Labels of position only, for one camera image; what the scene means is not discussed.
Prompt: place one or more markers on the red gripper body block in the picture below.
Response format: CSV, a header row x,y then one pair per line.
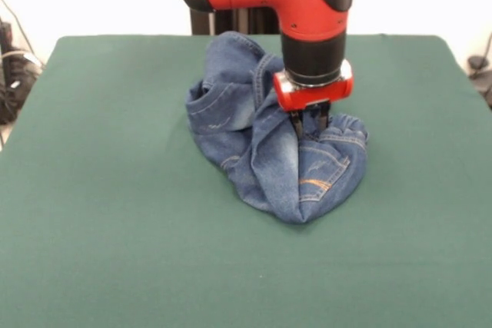
x,y
315,95

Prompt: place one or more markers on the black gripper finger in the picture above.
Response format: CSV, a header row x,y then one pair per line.
x,y
323,116
296,122

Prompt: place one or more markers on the blue denim jeans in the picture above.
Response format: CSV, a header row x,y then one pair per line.
x,y
276,159

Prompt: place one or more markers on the black floor equipment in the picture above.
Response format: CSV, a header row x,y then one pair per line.
x,y
486,90

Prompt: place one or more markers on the dark green tablecloth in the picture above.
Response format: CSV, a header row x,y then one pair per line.
x,y
115,189

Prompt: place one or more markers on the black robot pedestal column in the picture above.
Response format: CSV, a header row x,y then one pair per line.
x,y
230,20

